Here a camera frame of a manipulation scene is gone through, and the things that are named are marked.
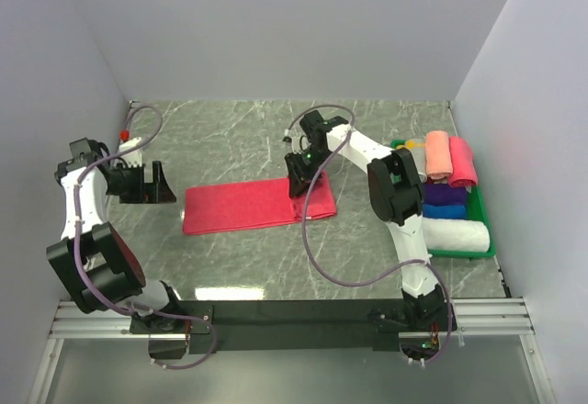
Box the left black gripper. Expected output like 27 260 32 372
106 160 176 203

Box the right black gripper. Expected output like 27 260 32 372
284 146 333 199

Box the red towel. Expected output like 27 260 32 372
183 175 337 235

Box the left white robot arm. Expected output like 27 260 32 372
46 132 185 332

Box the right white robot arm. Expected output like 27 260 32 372
285 105 455 331

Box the black base beam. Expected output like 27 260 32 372
129 300 460 362

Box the purple towel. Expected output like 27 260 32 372
423 183 468 206

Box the orange rolled towel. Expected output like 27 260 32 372
425 130 453 181

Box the white rolled towel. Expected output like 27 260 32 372
423 218 491 253

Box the pink rolled towel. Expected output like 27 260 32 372
448 136 479 187

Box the blue towel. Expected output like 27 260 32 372
423 204 467 219

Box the green plastic bin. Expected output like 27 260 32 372
409 147 495 260

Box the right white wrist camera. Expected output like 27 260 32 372
282 129 306 153

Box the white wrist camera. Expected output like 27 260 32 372
282 129 306 153
119 129 144 168

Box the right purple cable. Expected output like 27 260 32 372
283 104 458 365

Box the purple cable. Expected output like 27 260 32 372
73 105 218 372
283 104 458 365

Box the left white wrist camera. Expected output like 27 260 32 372
119 129 144 168

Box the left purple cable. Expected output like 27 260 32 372
73 105 218 372

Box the aluminium rail frame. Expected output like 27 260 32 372
28 298 557 403

